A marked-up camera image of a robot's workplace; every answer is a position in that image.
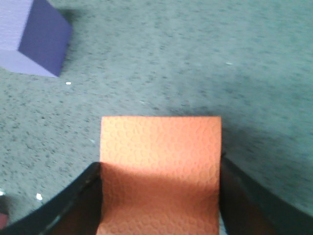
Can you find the orange foam cube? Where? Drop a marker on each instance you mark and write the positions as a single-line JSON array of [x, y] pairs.
[[160, 175]]

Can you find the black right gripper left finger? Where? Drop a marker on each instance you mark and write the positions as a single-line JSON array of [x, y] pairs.
[[76, 210]]

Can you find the purple foam cube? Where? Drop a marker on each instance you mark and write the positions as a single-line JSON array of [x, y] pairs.
[[34, 37]]

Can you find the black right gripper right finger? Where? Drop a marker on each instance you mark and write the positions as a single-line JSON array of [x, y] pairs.
[[248, 208]]

